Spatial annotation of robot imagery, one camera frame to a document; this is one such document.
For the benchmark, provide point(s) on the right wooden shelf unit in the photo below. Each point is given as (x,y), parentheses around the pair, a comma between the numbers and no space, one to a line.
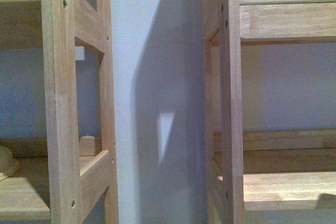
(269,98)

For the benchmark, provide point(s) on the wooden shelf unit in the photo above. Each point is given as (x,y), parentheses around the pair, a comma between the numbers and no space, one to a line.
(62,175)
(269,98)

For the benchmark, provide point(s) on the left wooden shelf unit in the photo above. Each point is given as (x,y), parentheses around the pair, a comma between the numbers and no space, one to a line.
(62,175)

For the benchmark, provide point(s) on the cream plastic toy base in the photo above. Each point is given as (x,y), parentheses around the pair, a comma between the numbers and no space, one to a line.
(8,164)

